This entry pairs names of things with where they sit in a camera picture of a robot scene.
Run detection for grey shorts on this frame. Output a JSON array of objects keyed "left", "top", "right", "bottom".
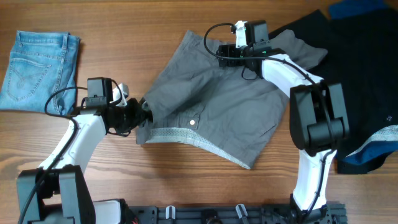
[{"left": 135, "top": 29, "right": 329, "bottom": 170}]

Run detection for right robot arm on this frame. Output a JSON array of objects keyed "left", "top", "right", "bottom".
[{"left": 201, "top": 20, "right": 349, "bottom": 223}]

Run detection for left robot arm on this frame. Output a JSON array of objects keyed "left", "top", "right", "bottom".
[{"left": 17, "top": 77, "right": 152, "bottom": 223}]

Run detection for folded blue denim jeans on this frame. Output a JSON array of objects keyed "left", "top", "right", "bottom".
[{"left": 1, "top": 30, "right": 80, "bottom": 115}]

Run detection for dark navy garment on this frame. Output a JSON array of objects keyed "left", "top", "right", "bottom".
[{"left": 270, "top": 8, "right": 397, "bottom": 174}]

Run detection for blue garment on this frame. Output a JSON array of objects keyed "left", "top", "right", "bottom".
[{"left": 329, "top": 1, "right": 397, "bottom": 166}]

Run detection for right black cable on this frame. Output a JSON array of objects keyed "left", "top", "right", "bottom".
[{"left": 203, "top": 22, "right": 335, "bottom": 224}]

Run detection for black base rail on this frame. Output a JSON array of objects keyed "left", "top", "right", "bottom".
[{"left": 124, "top": 203, "right": 348, "bottom": 224}]

